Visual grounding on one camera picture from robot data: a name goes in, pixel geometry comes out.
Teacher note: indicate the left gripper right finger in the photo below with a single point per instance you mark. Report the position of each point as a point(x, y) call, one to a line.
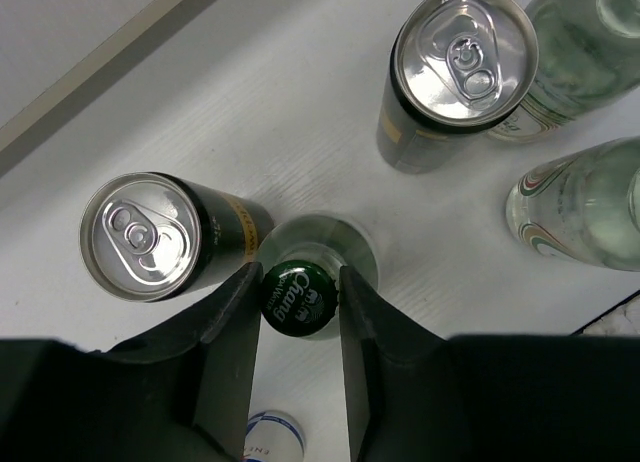
point(414, 396)

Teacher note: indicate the black can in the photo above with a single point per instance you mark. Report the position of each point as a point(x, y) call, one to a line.
point(150, 236)
point(457, 69)

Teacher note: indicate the clear bottle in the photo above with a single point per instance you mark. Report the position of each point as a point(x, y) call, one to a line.
point(301, 260)
point(588, 59)
point(583, 207)

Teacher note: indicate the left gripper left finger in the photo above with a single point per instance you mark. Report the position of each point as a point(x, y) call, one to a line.
point(179, 391)

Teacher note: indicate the black can left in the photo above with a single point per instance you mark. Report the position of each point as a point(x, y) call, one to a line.
point(150, 236)

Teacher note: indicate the silver red can rear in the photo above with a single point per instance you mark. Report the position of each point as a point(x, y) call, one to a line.
point(273, 436)

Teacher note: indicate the black can right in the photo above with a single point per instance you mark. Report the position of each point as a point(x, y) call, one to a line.
point(457, 69)

